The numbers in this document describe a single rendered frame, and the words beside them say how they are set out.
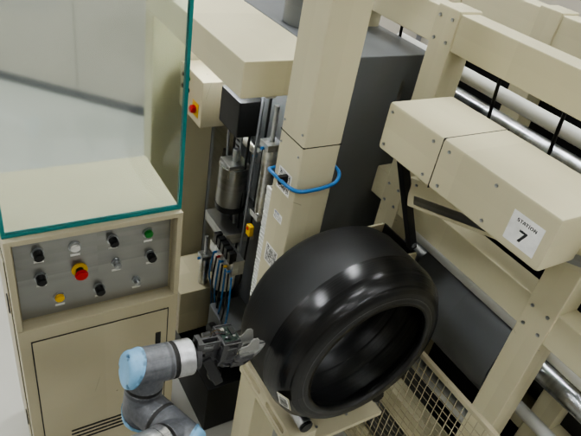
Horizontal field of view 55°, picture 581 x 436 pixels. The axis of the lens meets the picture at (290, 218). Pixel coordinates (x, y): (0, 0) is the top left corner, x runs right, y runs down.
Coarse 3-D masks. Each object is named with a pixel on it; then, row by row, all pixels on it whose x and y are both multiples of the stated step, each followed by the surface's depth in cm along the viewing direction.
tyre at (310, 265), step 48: (336, 240) 156; (384, 240) 162; (288, 288) 150; (336, 288) 144; (384, 288) 146; (432, 288) 161; (288, 336) 145; (336, 336) 144; (384, 336) 191; (288, 384) 150; (336, 384) 185; (384, 384) 176
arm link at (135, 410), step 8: (128, 392) 132; (160, 392) 134; (128, 400) 133; (136, 400) 131; (144, 400) 132; (152, 400) 133; (160, 400) 134; (168, 400) 136; (128, 408) 133; (136, 408) 133; (144, 408) 132; (152, 408) 132; (128, 416) 134; (136, 416) 132; (144, 416) 131; (128, 424) 135; (136, 424) 134; (144, 424) 131; (136, 432) 136
